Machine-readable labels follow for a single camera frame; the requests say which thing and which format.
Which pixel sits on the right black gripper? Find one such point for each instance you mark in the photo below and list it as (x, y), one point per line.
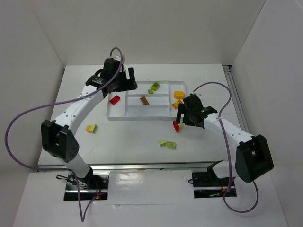
(185, 116)

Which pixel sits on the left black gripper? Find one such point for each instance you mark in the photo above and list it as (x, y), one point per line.
(125, 81)

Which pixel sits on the orange lego piece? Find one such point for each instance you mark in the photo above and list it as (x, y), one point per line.
(177, 103)

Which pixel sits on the orange yellow lego brick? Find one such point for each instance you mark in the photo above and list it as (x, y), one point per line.
(179, 95)

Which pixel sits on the red rectangular lego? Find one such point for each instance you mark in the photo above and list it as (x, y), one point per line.
(115, 100)

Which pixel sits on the brown lego plate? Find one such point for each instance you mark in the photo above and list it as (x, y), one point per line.
(144, 100)

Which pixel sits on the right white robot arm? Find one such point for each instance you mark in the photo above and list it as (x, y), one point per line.
(252, 155)

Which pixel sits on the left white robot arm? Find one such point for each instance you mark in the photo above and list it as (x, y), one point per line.
(58, 135)

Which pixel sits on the green lego in tray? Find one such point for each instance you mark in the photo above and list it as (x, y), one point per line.
(155, 86)

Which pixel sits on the white compartment tray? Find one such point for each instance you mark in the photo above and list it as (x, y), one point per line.
(142, 104)

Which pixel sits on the pale green lego pair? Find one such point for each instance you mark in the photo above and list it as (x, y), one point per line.
(168, 144)

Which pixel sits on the yellow and green lego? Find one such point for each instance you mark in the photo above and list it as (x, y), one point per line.
(91, 128)

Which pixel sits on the aluminium rail right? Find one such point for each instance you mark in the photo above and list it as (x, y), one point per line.
(239, 106)

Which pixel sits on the aluminium rail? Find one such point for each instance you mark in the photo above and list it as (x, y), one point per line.
(239, 106)
(194, 166)

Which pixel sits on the aluminium rail front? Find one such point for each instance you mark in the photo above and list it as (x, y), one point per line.
(194, 166)

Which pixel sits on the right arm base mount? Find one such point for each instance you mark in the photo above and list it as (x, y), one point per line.
(207, 185)

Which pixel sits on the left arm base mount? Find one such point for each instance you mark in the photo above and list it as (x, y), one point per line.
(98, 189)

